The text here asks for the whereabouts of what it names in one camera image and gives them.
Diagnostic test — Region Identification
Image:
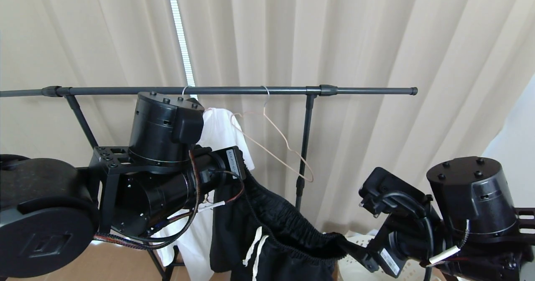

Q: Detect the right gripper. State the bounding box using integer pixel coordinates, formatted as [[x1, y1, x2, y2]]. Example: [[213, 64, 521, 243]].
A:
[[363, 225, 431, 279]]

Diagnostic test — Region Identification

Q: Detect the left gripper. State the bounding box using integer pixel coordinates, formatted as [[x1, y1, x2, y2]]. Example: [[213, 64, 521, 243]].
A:
[[193, 146, 247, 186]]

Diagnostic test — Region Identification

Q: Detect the white printed shirt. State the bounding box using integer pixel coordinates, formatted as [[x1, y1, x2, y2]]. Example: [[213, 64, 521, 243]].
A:
[[153, 107, 256, 281]]

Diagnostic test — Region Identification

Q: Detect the black garment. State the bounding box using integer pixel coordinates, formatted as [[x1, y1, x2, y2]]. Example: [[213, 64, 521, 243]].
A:
[[209, 164, 370, 281]]

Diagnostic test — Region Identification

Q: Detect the white laundry basket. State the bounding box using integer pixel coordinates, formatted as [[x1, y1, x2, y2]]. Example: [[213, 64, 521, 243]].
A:
[[338, 230, 450, 281]]

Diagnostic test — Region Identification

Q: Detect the black clothes rack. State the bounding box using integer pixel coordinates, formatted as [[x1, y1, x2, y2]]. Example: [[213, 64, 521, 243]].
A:
[[0, 84, 418, 281]]

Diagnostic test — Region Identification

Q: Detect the beige curtain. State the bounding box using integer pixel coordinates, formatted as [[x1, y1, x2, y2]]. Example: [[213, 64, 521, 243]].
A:
[[0, 0, 535, 248]]

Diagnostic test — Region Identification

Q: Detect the black cable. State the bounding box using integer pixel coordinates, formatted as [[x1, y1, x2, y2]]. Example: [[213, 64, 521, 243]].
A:
[[378, 190, 435, 281]]

